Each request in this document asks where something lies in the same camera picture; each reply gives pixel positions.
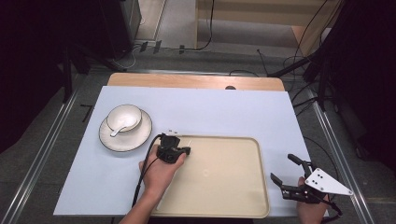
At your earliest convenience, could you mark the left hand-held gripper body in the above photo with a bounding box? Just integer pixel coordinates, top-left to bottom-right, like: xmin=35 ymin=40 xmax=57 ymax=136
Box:
xmin=155 ymin=129 xmax=188 ymax=164

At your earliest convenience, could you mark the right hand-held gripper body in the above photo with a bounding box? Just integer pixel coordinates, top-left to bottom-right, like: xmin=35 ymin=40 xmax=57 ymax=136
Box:
xmin=281 ymin=161 xmax=354 ymax=204

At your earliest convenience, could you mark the white plate with dark rim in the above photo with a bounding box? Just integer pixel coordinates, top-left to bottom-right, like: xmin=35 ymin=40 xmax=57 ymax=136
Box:
xmin=98 ymin=108 xmax=153 ymax=153

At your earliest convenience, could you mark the beige plastic tray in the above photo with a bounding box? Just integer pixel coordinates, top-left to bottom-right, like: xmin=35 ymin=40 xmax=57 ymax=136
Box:
xmin=150 ymin=134 xmax=271 ymax=219

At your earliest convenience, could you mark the white ceramic spoon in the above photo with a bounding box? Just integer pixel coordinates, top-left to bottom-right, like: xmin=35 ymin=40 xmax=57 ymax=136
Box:
xmin=109 ymin=113 xmax=139 ymax=138

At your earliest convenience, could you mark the white ribbed bowl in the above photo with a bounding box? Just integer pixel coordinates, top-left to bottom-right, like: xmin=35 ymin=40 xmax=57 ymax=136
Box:
xmin=106 ymin=104 xmax=144 ymax=133

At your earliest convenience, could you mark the person's left hand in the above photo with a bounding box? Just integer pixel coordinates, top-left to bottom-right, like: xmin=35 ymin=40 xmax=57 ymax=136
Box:
xmin=138 ymin=152 xmax=188 ymax=200

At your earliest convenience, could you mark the person's right hand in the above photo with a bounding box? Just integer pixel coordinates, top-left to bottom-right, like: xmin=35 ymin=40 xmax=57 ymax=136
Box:
xmin=295 ymin=176 xmax=331 ymax=224

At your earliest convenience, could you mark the pale blue table mat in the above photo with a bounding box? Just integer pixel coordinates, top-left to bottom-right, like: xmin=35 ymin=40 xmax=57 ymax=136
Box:
xmin=52 ymin=86 xmax=330 ymax=217

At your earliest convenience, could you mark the black curtain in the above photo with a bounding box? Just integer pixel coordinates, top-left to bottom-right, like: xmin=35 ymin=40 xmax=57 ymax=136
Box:
xmin=0 ymin=0 xmax=104 ymax=153
xmin=320 ymin=0 xmax=396 ymax=172

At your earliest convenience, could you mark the black stand leg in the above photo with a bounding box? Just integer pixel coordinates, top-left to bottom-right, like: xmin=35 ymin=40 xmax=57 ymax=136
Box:
xmin=62 ymin=46 xmax=74 ymax=104

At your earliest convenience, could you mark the black cabinet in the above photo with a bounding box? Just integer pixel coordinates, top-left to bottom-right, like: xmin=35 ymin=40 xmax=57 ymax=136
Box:
xmin=99 ymin=0 xmax=143 ymax=62

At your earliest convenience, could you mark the beige wooden counter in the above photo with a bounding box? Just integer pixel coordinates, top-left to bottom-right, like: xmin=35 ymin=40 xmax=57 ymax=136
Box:
xmin=195 ymin=0 xmax=344 ymax=57

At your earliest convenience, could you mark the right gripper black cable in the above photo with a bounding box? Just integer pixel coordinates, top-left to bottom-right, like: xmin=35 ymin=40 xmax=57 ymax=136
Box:
xmin=323 ymin=199 xmax=344 ymax=223

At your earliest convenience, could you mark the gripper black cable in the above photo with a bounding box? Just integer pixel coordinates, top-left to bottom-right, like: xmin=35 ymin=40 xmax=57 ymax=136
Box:
xmin=132 ymin=133 xmax=163 ymax=208
xmin=323 ymin=199 xmax=344 ymax=223

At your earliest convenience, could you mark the metal floor rail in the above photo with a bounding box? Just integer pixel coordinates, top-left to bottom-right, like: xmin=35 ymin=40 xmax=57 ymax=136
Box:
xmin=0 ymin=90 xmax=78 ymax=224
xmin=306 ymin=88 xmax=376 ymax=224

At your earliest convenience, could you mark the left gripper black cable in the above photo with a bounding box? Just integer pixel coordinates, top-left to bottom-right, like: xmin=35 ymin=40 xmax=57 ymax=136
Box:
xmin=132 ymin=133 xmax=163 ymax=208

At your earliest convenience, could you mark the black power cable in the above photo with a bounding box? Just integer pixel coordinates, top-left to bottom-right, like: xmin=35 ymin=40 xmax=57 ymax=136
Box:
xmin=183 ymin=0 xmax=216 ymax=51

